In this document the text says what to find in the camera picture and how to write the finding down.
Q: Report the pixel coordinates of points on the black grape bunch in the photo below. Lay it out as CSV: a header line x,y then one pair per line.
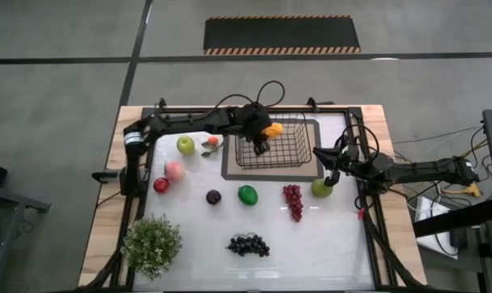
x,y
249,245

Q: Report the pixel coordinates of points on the yellow-orange mango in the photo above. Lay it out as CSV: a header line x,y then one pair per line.
x,y
275,130

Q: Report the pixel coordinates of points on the dark purple plum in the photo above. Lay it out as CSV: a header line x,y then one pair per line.
x,y
213,197

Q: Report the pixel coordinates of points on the red grape bunch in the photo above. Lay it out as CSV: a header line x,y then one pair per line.
x,y
293,201

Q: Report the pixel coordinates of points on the small red tag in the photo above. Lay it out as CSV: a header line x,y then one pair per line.
x,y
361,214

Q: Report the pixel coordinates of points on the red apple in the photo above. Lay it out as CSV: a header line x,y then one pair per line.
x,y
161,185

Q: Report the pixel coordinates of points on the green potted plant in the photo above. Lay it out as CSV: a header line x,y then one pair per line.
x,y
152,246

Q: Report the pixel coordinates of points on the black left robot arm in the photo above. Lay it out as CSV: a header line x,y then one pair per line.
x,y
180,122

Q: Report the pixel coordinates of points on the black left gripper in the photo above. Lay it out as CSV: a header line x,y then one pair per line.
x,y
251,120

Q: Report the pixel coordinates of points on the black crossbar beam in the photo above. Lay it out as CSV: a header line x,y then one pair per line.
x,y
457,217

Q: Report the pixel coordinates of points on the yellow power plug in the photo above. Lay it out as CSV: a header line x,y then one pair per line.
x,y
471,189

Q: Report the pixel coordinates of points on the black aluminium table frame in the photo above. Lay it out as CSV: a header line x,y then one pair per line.
x,y
331,109

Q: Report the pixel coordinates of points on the white table cover sheet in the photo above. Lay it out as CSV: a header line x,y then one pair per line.
x,y
310,252

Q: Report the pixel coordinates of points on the small orange with leaves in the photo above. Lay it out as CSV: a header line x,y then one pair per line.
x,y
213,141

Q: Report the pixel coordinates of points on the grey metal stand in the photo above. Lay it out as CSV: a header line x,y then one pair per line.
x,y
10,199

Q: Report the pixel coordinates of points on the green apple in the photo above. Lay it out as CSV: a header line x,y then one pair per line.
x,y
185,145

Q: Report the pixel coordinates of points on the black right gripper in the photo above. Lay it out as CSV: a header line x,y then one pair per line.
x,y
348,160

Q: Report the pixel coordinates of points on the dark green avocado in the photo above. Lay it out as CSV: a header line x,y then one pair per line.
x,y
248,195

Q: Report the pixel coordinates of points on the black hazard-striped floor mat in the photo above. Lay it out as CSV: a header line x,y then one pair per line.
x,y
282,34

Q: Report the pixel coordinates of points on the beige placemat with grey border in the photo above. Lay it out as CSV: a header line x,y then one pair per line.
x,y
270,175

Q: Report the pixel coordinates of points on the white box on floor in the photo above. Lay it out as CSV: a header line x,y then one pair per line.
x,y
426,207

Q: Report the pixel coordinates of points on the pink peach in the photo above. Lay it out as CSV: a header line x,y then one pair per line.
x,y
174,171

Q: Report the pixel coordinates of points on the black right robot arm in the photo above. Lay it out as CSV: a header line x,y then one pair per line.
x,y
424,169

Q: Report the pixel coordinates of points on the green pear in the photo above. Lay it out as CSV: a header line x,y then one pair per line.
x,y
319,190

